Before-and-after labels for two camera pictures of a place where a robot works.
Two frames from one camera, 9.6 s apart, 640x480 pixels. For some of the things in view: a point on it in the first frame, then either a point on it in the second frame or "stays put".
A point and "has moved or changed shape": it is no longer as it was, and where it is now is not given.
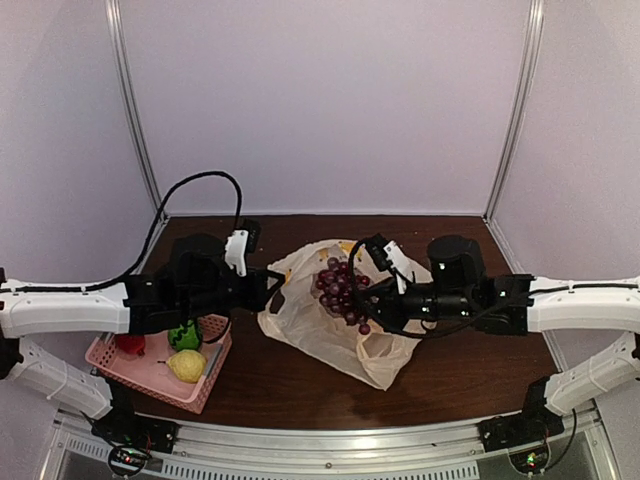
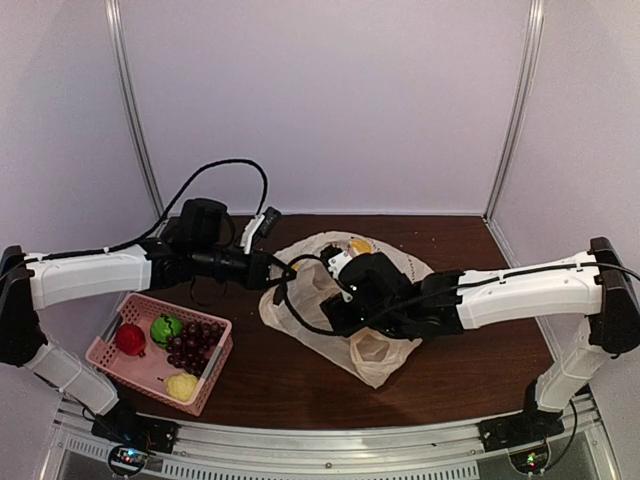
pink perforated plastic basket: [148, 371] stays put
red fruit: [132, 343] stays put
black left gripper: [259, 294] → [255, 276]
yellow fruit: [189, 365] → [181, 386]
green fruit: [188, 337] → [164, 327]
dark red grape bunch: [334, 286] has moved or changed shape
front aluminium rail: [575, 449] stays put
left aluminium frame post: [129, 101] stays put
